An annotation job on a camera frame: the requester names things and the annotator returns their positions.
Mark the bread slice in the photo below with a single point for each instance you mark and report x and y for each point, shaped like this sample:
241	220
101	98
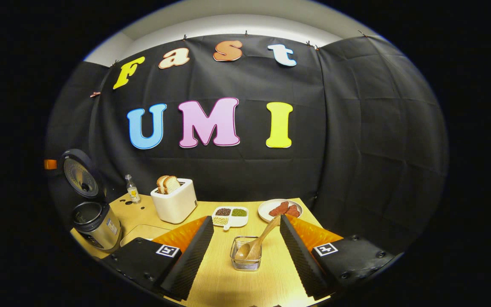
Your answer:
172	184
160	183

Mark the white toaster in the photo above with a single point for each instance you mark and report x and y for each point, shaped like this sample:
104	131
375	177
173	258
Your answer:
177	204

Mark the pile of green beans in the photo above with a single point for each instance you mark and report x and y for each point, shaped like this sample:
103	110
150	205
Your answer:
239	212

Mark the white divided dish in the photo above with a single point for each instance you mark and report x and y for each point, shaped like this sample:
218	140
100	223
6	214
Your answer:
239	221

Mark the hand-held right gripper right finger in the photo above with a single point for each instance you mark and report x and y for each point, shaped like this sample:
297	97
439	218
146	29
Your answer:
298	260

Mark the clear plastic container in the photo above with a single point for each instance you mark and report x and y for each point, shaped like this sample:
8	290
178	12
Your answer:
143	234

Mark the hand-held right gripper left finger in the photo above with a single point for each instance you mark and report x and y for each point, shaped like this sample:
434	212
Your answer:
190	264

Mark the pile of dark beans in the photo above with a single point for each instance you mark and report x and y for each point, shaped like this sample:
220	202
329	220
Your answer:
223	212

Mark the red meat slice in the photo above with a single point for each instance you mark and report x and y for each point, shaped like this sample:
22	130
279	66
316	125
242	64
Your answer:
278	209
293	211

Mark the wooden spoon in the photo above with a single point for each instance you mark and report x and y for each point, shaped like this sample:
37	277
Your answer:
256	247

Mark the black backdrop cloth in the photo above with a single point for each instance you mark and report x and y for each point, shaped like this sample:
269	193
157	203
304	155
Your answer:
335	149

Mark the dark lidded rice cooker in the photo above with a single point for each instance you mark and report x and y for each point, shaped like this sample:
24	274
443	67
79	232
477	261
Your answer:
100	230

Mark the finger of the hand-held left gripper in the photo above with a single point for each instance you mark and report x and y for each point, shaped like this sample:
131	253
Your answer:
50	164

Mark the white round plate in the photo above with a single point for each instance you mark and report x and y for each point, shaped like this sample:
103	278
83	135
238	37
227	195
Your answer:
267	204

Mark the glass bottle with yellow label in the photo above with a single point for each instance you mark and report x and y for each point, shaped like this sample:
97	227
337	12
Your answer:
133	194

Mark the pile of pale soybeans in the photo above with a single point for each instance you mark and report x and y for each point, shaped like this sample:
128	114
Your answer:
220	221

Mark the pink clothespin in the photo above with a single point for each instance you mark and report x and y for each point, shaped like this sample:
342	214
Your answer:
95	94

